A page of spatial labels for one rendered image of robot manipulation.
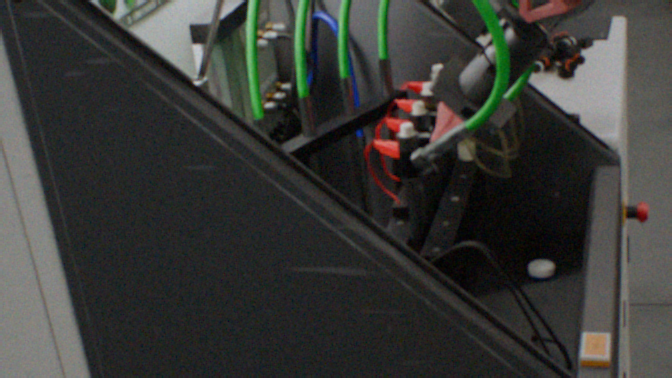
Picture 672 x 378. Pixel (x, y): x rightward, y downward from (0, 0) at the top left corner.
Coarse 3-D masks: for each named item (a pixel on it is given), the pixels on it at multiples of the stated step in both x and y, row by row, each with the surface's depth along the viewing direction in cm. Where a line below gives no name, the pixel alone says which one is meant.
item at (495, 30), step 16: (256, 0) 131; (480, 0) 111; (256, 16) 132; (496, 16) 111; (256, 32) 133; (496, 32) 111; (256, 48) 135; (496, 48) 112; (256, 64) 136; (256, 80) 137; (496, 80) 114; (256, 96) 137; (496, 96) 114; (256, 112) 138; (480, 112) 117
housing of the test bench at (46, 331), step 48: (0, 48) 104; (0, 96) 107; (0, 144) 110; (0, 192) 112; (0, 240) 115; (48, 240) 113; (0, 288) 118; (48, 288) 116; (0, 336) 121; (48, 336) 119
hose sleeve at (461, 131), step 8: (456, 128) 119; (464, 128) 118; (448, 136) 120; (456, 136) 119; (464, 136) 119; (432, 144) 122; (440, 144) 121; (448, 144) 121; (456, 144) 121; (424, 152) 123; (432, 152) 123; (440, 152) 122
